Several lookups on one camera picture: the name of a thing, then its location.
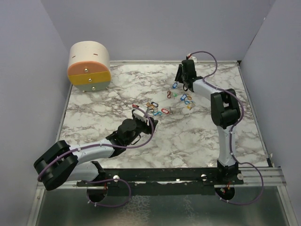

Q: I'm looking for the red key tag with key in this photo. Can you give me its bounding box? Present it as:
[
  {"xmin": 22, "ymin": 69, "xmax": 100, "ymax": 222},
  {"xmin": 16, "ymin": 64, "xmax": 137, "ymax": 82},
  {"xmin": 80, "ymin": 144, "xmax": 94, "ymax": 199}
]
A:
[{"xmin": 161, "ymin": 107, "xmax": 174, "ymax": 114}]

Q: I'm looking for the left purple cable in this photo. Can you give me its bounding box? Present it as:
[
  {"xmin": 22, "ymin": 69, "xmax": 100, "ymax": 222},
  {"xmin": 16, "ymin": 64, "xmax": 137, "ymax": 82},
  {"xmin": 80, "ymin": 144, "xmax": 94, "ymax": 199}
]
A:
[{"xmin": 38, "ymin": 105, "xmax": 155, "ymax": 208}]

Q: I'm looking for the blue key tag with key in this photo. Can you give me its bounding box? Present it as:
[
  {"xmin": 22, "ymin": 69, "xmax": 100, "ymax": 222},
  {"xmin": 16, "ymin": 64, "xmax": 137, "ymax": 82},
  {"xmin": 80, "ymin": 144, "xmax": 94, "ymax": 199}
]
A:
[{"xmin": 180, "ymin": 94, "xmax": 187, "ymax": 101}]

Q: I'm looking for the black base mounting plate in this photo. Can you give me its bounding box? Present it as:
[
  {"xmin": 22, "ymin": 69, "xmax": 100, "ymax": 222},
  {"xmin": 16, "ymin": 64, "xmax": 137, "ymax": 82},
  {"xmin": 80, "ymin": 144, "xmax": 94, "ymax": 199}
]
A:
[{"xmin": 77, "ymin": 168, "xmax": 243, "ymax": 196}]

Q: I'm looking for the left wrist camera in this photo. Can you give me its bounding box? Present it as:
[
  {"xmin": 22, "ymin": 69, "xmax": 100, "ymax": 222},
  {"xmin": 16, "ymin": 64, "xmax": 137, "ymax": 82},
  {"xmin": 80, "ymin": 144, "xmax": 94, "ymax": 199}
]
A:
[{"xmin": 132, "ymin": 105, "xmax": 149, "ymax": 125}]

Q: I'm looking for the orange carabiner near black tag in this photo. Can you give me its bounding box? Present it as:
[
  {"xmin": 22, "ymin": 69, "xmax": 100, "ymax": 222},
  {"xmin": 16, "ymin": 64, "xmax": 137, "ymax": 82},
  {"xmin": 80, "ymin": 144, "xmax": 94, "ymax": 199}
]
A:
[{"xmin": 146, "ymin": 103, "xmax": 154, "ymax": 108}]

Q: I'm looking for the round three-drawer storage box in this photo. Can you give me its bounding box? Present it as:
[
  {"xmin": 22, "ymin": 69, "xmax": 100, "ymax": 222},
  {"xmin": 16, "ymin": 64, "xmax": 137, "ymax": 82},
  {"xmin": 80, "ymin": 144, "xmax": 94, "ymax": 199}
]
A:
[{"xmin": 67, "ymin": 41, "xmax": 111, "ymax": 92}]

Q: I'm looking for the light blue carabiner middle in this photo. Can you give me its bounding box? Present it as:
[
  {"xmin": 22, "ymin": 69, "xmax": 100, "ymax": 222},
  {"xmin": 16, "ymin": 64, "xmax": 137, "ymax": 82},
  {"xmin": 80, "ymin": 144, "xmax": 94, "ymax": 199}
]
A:
[{"xmin": 153, "ymin": 111, "xmax": 163, "ymax": 116}]

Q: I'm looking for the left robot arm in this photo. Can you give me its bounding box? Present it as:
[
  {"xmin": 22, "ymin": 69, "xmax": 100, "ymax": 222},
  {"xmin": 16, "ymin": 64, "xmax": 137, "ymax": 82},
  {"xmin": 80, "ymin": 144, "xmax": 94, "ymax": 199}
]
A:
[{"xmin": 33, "ymin": 117, "xmax": 158, "ymax": 191}]

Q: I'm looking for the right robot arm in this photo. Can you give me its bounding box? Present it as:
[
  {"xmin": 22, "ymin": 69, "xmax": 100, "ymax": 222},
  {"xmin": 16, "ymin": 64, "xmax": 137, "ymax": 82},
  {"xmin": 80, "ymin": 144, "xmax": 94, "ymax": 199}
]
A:
[{"xmin": 175, "ymin": 59, "xmax": 241, "ymax": 184}]

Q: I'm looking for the aluminium rail frame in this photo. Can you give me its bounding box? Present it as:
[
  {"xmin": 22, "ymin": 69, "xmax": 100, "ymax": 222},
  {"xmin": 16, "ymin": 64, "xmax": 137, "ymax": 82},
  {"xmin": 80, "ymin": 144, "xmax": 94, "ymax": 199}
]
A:
[{"xmin": 41, "ymin": 167, "xmax": 286, "ymax": 191}]

